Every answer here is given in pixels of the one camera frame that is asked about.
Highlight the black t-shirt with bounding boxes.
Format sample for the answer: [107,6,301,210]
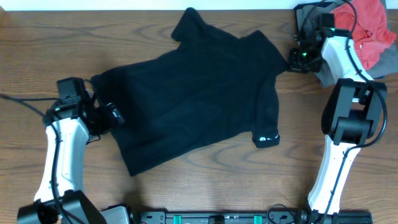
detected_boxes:
[91,8,288,175]

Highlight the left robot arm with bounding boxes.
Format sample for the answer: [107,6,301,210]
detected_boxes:
[17,77,130,224]

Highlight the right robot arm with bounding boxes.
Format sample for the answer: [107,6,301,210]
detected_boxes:
[289,13,387,223]

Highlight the folded grey garment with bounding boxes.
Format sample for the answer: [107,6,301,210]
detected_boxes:
[296,1,397,87]

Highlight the crumpled red shirt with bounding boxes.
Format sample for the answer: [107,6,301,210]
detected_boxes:
[331,0,397,70]

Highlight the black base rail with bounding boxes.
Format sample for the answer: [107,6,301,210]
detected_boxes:
[133,209,373,224]

